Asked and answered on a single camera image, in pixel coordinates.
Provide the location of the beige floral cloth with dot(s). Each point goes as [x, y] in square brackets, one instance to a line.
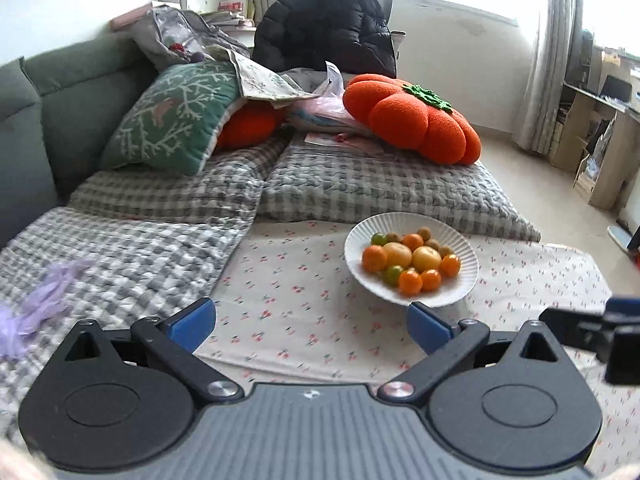
[260, 80]

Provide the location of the purple cloth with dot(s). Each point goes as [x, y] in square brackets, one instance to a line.
[30, 315]

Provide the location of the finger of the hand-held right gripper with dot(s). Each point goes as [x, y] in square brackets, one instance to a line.
[625, 306]
[562, 327]

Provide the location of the white ribbed plate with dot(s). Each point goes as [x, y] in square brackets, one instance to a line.
[356, 245]

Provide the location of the grey-green sofa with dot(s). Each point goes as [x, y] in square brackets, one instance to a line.
[30, 160]

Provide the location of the brown longan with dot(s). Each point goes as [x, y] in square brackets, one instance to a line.
[444, 251]
[395, 236]
[424, 233]
[432, 245]

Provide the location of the grey checked blanket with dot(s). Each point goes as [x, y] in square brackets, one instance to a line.
[125, 240]

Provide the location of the translucent plastic bag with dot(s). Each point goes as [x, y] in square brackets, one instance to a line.
[320, 110]

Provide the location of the wooden desk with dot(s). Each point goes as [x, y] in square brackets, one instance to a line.
[600, 170]

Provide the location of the green branch pattern pillow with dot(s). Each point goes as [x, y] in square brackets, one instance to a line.
[165, 120]

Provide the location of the grey curtain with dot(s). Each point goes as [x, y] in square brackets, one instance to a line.
[550, 60]

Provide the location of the black puffer jacket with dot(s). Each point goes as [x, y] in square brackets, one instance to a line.
[325, 20]

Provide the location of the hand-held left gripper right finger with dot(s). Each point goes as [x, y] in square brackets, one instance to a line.
[425, 325]

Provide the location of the pink printed cloth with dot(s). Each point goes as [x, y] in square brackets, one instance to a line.
[330, 140]

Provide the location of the cherry print tablecloth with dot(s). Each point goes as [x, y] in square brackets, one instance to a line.
[300, 300]

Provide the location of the grey checked mattress pad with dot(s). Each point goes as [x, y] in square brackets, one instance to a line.
[375, 185]

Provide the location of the green tangerine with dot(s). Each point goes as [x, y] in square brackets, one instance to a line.
[393, 275]
[378, 238]

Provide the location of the pink box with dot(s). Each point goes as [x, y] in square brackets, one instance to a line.
[135, 17]

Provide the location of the plain orange cushion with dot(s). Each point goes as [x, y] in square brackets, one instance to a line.
[250, 122]

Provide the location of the light slipper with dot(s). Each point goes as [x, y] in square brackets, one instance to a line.
[620, 237]

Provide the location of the grey patterned cloth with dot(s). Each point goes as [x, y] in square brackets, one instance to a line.
[170, 35]

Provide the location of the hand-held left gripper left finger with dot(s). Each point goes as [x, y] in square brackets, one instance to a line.
[192, 325]

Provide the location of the white chair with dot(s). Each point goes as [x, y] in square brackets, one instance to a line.
[398, 42]

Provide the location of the orange pumpkin shaped cushion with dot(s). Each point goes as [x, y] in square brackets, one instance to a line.
[400, 120]

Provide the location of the black laptop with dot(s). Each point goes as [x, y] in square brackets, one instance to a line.
[616, 89]

